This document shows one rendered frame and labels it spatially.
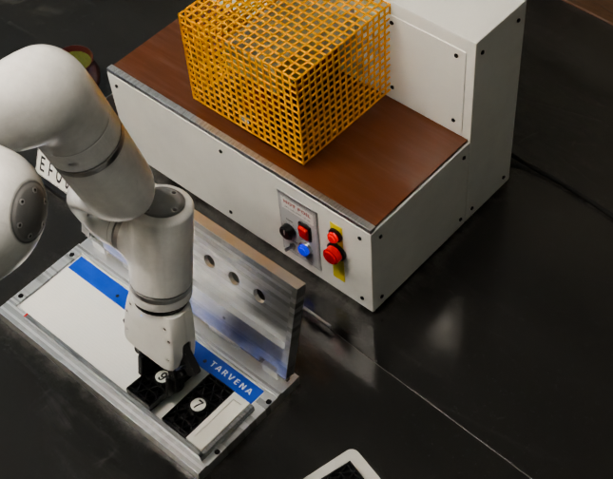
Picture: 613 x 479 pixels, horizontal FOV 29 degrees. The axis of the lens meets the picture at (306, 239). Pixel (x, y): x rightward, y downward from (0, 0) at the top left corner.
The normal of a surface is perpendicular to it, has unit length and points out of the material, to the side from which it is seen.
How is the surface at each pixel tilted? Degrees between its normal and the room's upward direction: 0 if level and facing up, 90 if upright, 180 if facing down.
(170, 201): 13
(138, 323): 78
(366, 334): 0
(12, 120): 85
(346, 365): 0
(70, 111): 88
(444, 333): 0
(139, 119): 90
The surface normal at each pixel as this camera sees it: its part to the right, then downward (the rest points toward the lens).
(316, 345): -0.06, -0.64
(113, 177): 0.55, 0.69
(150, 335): -0.66, 0.45
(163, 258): 0.19, 0.66
